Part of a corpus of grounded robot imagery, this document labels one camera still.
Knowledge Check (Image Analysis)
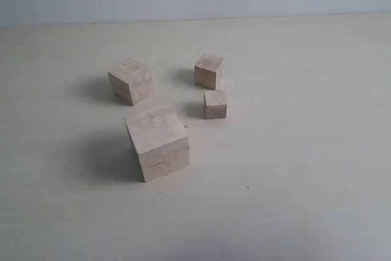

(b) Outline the smallest wooden cube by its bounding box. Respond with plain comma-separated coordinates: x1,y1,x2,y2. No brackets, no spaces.
204,90,227,119

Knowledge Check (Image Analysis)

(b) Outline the second largest wooden cube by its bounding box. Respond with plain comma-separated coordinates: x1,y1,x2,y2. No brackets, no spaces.
108,58,154,106

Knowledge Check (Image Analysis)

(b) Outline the third largest wooden cube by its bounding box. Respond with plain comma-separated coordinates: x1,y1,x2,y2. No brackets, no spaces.
194,53,225,90

